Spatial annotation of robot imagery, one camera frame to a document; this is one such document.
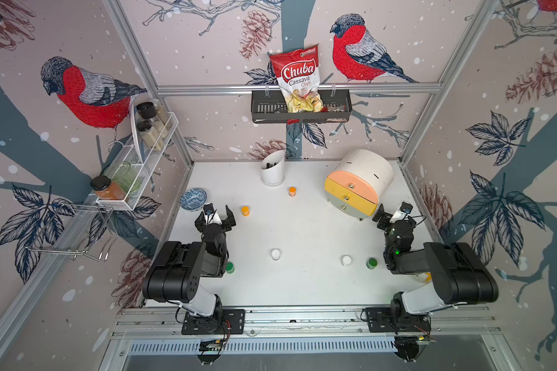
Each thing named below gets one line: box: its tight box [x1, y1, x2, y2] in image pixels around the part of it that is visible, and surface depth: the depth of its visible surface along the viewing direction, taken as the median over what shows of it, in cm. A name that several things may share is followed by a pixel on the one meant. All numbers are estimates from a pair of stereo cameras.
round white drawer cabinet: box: [324, 149, 394, 222], surface depth 90 cm
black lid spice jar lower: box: [136, 119, 165, 152], surface depth 79 cm
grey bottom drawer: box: [324, 190, 370, 218], surface depth 95 cm
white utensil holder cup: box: [260, 149, 286, 187], surface depth 109 cm
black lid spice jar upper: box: [136, 98, 171, 130], surface depth 83 cm
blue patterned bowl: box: [179, 187, 208, 212], surface depth 106 cm
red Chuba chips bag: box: [269, 44, 329, 125], surface depth 84 cm
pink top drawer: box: [328, 170, 379, 205], surface depth 84 cm
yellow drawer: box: [324, 176, 378, 216], surface depth 90 cm
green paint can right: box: [365, 257, 378, 270], surface depth 85 cm
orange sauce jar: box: [89, 175, 127, 201], surface depth 63 cm
